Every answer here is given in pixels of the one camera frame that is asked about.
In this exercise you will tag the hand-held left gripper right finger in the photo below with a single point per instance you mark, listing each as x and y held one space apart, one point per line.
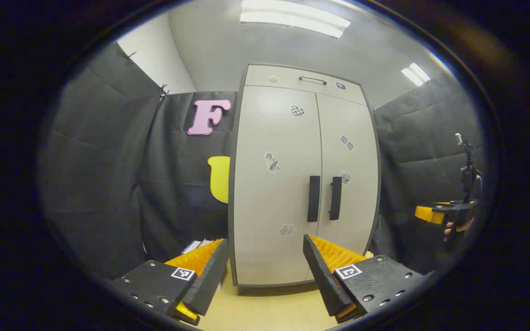
322 276

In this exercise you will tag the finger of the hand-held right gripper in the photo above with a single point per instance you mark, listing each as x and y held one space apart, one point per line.
428 214

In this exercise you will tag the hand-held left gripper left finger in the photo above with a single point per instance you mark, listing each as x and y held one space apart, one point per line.
210 280

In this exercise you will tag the grey shoe cabinet door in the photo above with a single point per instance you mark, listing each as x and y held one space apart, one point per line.
357 216

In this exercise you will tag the grey double-door shoe cabinet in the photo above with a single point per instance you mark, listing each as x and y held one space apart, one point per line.
231 184

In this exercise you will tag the blue book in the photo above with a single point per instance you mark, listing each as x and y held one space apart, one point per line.
190 248

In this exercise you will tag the black backdrop cloth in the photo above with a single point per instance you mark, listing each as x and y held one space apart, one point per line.
108 184

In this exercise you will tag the ceiling light panel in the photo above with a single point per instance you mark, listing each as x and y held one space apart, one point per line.
292 18
416 74

